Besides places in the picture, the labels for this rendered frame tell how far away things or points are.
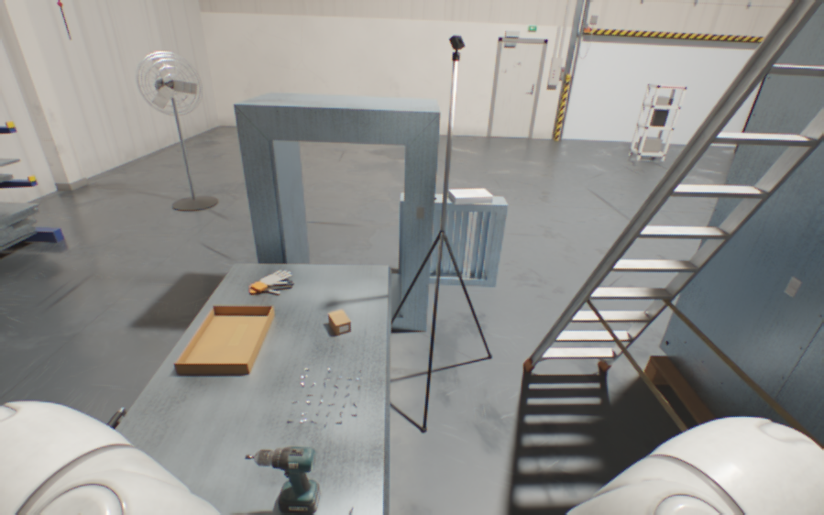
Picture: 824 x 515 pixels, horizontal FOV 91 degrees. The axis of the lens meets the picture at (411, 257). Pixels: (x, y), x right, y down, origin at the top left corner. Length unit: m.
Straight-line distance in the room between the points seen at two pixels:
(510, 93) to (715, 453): 10.14
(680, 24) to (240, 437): 11.27
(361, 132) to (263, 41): 8.43
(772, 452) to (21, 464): 0.71
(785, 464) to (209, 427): 1.59
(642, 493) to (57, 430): 0.55
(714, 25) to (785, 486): 11.66
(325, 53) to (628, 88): 7.09
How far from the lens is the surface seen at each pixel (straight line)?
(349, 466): 1.53
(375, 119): 2.49
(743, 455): 0.55
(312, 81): 10.56
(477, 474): 2.34
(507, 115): 10.54
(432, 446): 2.40
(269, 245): 2.90
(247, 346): 2.03
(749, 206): 2.05
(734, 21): 12.25
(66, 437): 0.54
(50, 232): 5.45
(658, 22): 11.42
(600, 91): 11.27
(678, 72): 12.01
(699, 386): 2.96
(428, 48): 10.24
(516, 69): 10.47
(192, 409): 1.83
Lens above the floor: 1.90
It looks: 27 degrees down
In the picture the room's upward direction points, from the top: 2 degrees clockwise
